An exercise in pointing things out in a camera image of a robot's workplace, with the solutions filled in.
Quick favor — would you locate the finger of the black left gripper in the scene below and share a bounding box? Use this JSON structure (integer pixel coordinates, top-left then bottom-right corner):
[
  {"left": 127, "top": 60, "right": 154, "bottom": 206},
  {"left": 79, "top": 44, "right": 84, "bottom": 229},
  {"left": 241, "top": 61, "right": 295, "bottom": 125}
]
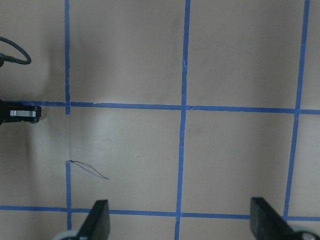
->
[{"left": 0, "top": 100, "right": 42, "bottom": 124}]

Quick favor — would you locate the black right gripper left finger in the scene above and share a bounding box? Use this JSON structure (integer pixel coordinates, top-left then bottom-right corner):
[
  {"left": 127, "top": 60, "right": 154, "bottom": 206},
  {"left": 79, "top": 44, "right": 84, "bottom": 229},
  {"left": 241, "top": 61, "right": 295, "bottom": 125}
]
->
[{"left": 77, "top": 199, "right": 110, "bottom": 240}]

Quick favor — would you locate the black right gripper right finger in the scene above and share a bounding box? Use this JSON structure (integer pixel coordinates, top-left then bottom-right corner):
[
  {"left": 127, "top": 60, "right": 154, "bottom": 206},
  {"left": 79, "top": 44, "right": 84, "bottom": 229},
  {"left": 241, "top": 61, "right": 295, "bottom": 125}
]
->
[{"left": 250, "top": 197, "right": 295, "bottom": 240}]

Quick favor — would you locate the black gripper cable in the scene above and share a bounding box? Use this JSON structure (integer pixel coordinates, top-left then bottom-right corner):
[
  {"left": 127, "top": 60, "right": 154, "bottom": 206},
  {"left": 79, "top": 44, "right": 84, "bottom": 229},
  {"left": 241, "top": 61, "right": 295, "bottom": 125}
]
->
[{"left": 0, "top": 36, "right": 32, "bottom": 65}]

